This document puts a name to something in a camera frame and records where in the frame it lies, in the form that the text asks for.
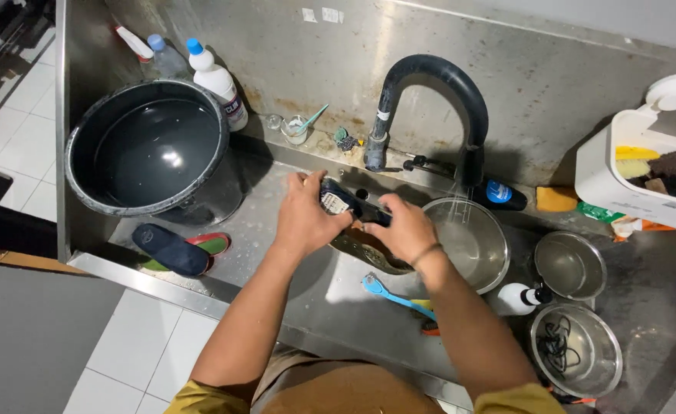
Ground navy blue shoe insole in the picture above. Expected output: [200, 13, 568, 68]
[132, 223, 211, 277]

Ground dark navy shoe brown sole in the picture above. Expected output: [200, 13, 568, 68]
[319, 175, 414, 276]

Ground yellow shirt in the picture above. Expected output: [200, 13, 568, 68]
[164, 379, 566, 414]

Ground blue long-handled brush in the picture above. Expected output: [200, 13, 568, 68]
[362, 273, 438, 322]

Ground dark wrist band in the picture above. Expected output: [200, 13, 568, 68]
[410, 243, 446, 269]

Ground white bottle blue cap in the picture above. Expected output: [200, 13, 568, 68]
[186, 38, 249, 132]

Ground person's left hand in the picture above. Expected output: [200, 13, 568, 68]
[275, 169, 354, 260]

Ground dark bottle blue label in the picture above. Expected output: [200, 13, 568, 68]
[472, 178, 529, 212]

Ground large black round bucket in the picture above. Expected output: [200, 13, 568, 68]
[64, 79, 245, 226]

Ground white bottle black cap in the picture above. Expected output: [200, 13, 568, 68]
[496, 282, 553, 317]

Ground stainless steel sink unit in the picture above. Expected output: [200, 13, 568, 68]
[56, 0, 676, 414]

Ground dark metal scrub pad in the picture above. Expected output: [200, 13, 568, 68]
[334, 126, 363, 153]

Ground white wall caddy with brushes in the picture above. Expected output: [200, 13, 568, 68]
[575, 74, 676, 238]

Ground green packet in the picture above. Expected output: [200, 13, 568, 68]
[577, 201, 627, 224]

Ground black curved faucet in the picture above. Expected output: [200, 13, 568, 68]
[363, 54, 490, 188]

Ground person's right hand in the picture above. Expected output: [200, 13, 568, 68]
[363, 192, 441, 266]

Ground black shoelaces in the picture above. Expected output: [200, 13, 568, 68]
[536, 316, 582, 376]

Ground orange white packet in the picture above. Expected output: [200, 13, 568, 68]
[610, 215, 676, 243]

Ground black faucet lever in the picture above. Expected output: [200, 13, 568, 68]
[402, 155, 457, 179]

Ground steel bowl holding laces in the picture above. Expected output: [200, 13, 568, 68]
[529, 303, 624, 399]

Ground white red spray bottle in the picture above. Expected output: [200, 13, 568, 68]
[113, 24, 155, 64]

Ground brown apron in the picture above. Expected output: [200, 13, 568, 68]
[250, 350, 449, 414]

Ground clear glass cup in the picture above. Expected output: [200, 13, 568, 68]
[280, 115, 310, 146]

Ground large steel bowl with water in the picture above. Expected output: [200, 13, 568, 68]
[421, 197, 512, 296]

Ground yellow sponge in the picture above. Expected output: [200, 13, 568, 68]
[536, 186, 579, 213]

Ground empty steel bowl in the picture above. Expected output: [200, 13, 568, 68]
[533, 230, 608, 301]

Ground clear bottle blue cap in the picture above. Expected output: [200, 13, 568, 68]
[146, 33, 193, 81]

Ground yellow orange brush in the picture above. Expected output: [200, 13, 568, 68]
[410, 299, 441, 338]

